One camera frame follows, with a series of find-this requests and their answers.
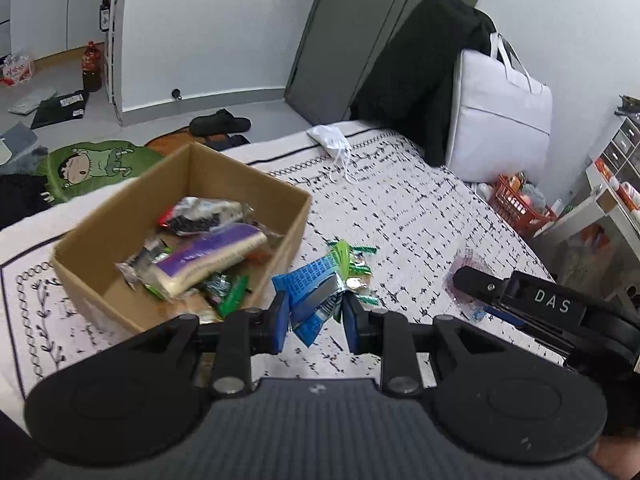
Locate black slipper near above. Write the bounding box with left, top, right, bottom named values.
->
left=205, top=133, right=250, bottom=152

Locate orange floor mat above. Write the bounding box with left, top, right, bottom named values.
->
left=144, top=127, right=206, bottom=157

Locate small green snack packet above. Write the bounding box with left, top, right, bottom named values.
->
left=330, top=240, right=350, bottom=281

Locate black flat package on floor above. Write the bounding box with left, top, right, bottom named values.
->
left=30, top=90, right=89, bottom=130

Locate brown cardboard box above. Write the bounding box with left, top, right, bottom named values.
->
left=50, top=141, right=314, bottom=337

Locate orange cracker packet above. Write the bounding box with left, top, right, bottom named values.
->
left=171, top=289, right=222, bottom=324

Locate black jacket on chair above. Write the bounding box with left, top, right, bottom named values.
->
left=349, top=0, right=496, bottom=167

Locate dark soda bottle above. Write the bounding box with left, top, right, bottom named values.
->
left=81, top=41, right=102, bottom=92

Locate clear dark snack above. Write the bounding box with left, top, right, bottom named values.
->
left=164, top=196, right=254, bottom=236

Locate white desk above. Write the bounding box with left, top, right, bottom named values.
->
left=531, top=161, right=640, bottom=306

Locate blue snack packet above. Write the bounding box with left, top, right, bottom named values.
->
left=271, top=254, right=346, bottom=347

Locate light blue candy packet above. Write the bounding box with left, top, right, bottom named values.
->
left=461, top=302, right=486, bottom=323

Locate small drawer organizer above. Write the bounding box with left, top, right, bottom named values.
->
left=600, top=116, right=639, bottom=190

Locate white face mask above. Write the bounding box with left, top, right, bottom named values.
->
left=306, top=125, right=356, bottom=184

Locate purple wafer snack pack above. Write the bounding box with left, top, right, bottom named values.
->
left=146, top=223, right=268, bottom=300

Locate black slipper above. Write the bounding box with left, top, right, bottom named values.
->
left=205, top=133, right=250, bottom=152
left=189, top=108, right=252, bottom=138

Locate white narrow rack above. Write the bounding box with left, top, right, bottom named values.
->
left=100, top=0, right=117, bottom=113

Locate green cartoon floor mat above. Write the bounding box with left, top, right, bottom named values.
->
left=38, top=140, right=163, bottom=204

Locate red plastic basket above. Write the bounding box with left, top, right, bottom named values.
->
left=489, top=174, right=558, bottom=238

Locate white laptop tote bag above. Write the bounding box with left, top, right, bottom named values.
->
left=445, top=32, right=553, bottom=184

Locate black slipper far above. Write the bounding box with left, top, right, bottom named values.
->
left=189, top=108, right=252, bottom=138

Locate green biscuit packet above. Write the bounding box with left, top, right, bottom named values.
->
left=328, top=240, right=380, bottom=306

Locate grey door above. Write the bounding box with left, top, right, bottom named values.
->
left=285, top=0, right=477, bottom=125

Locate red snack bar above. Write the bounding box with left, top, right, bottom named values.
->
left=157, top=208, right=174, bottom=229

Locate green red snack bag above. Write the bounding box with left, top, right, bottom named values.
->
left=198, top=273, right=248, bottom=318

